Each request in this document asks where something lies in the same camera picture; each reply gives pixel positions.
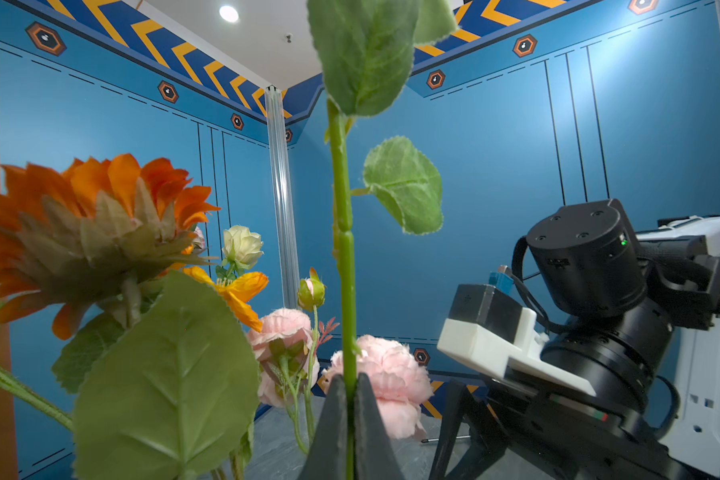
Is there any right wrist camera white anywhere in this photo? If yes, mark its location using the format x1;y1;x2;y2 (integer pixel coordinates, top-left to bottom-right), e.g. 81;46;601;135
437;266;596;396

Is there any orange rose with leaves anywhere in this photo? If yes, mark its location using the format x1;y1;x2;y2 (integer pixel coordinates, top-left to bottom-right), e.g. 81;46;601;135
306;0;460;480

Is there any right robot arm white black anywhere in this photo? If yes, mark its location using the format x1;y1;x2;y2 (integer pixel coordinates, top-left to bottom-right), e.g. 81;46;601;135
430;199;720;479

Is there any orange poppy flower stem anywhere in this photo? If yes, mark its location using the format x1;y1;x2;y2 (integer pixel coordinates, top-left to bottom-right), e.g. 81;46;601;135
182;266;269;332

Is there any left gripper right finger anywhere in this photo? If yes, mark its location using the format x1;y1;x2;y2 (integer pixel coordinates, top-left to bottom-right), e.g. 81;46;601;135
353;373;405;480

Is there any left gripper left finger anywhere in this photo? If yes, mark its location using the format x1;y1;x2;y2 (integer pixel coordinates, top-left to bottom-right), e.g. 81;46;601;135
298;375;348;480

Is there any orange gerbera with leaf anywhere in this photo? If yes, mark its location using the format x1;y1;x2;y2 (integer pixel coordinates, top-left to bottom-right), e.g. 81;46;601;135
0;154;260;479

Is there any pink rose bundle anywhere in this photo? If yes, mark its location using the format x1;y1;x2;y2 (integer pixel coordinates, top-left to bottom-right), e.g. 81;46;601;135
247;269;434;452

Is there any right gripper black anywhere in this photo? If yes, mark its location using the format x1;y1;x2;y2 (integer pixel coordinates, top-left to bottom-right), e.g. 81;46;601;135
429;374;695;480

